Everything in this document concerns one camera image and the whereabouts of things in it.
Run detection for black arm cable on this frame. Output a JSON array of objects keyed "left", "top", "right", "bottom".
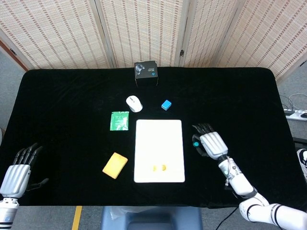
[{"left": 215, "top": 207, "right": 239, "bottom": 230}]

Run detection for white computer mouse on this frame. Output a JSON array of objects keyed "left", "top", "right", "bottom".
[{"left": 126, "top": 95, "right": 143, "bottom": 113}]

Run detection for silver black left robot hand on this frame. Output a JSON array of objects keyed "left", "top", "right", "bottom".
[{"left": 0, "top": 142, "right": 49, "bottom": 199}]

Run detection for grey floor cables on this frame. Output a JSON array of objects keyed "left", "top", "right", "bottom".
[{"left": 279, "top": 92, "right": 307, "bottom": 112}]

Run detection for white black sneaker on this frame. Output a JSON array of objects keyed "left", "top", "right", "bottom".
[{"left": 296, "top": 148, "right": 307, "bottom": 183}]

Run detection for black tablecloth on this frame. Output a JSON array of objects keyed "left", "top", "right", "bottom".
[{"left": 0, "top": 67, "right": 307, "bottom": 209}]

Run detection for white power strip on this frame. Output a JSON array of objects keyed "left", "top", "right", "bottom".
[{"left": 284, "top": 109, "right": 307, "bottom": 121}]

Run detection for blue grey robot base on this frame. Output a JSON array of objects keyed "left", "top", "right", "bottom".
[{"left": 100, "top": 205, "right": 203, "bottom": 230}]

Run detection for green foil packet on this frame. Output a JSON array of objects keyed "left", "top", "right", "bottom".
[{"left": 109, "top": 111, "right": 130, "bottom": 132}]

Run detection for white magnetic board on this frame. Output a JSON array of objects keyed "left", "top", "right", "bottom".
[{"left": 133, "top": 119, "right": 186, "bottom": 184}]

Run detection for black cardboard box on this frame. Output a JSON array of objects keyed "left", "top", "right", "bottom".
[{"left": 134, "top": 60, "right": 159, "bottom": 88}]

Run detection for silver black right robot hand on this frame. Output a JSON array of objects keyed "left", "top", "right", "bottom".
[{"left": 191, "top": 123, "right": 229, "bottom": 160}]

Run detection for woven folding screen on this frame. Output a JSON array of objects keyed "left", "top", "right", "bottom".
[{"left": 0, "top": 0, "right": 307, "bottom": 81}]

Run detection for yellow sponge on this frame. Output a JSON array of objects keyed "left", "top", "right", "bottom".
[{"left": 102, "top": 152, "right": 129, "bottom": 180}]

